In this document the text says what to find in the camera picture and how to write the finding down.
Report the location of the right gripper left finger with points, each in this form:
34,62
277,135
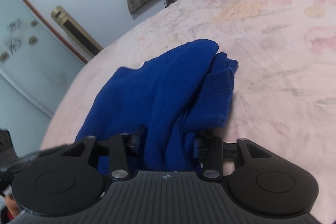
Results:
122,147

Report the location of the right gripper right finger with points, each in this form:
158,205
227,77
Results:
209,152

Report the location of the blue beaded sweater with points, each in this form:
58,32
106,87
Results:
176,95

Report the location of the frosted glass sliding door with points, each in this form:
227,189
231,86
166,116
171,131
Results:
36,71

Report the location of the pink floral bed blanket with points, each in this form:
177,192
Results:
284,95

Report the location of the gold tower fan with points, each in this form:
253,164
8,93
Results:
75,31

